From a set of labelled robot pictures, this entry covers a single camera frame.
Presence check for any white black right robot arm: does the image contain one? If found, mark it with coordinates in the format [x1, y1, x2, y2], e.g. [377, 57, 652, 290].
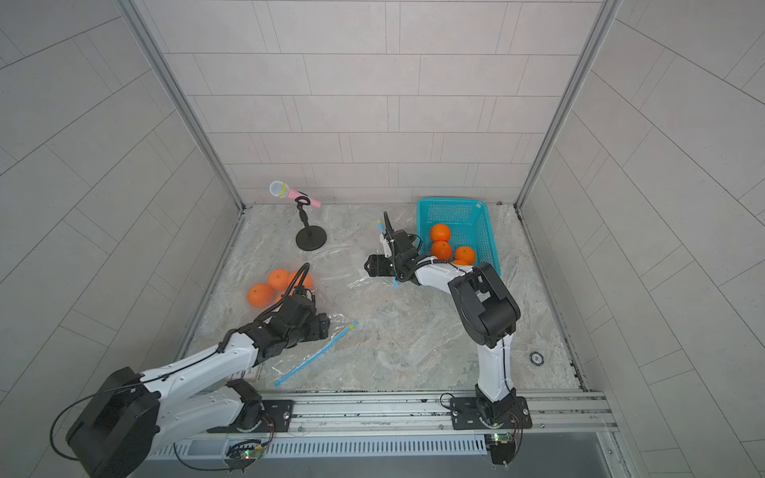
[365, 214, 531, 429]

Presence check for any right green circuit board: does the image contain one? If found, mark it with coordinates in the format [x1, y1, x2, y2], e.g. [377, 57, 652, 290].
[484, 433, 522, 468]

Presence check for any pink toy microphone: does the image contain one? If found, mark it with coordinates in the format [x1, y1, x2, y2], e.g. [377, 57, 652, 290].
[269, 180, 321, 208]

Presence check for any black microphone stand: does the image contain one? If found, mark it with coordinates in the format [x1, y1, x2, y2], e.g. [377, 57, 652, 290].
[295, 195, 327, 251]

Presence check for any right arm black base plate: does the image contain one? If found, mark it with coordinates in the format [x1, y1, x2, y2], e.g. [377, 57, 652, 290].
[445, 396, 533, 430]

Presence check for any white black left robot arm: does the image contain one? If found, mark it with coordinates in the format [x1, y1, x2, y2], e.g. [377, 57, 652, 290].
[66, 264, 331, 477]

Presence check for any teal plastic perforated basket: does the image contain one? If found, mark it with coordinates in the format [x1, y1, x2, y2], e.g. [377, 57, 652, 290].
[416, 197, 501, 274]

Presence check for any clear zip-top bag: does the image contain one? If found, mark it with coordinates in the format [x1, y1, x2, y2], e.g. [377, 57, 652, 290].
[338, 217, 400, 289]
[238, 263, 358, 388]

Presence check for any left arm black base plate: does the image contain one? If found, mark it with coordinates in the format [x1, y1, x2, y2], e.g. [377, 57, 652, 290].
[206, 400, 295, 433]

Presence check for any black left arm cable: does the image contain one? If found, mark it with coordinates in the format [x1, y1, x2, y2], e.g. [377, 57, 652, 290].
[49, 381, 240, 473]

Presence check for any green circuit board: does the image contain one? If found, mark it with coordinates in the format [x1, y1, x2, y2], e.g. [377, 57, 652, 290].
[224, 439, 265, 471]
[484, 433, 522, 468]

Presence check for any aluminium mounting rail frame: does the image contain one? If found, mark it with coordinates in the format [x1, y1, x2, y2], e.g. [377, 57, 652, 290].
[149, 390, 627, 477]

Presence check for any left green circuit board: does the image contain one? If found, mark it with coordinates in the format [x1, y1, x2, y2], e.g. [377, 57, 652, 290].
[224, 439, 265, 471]

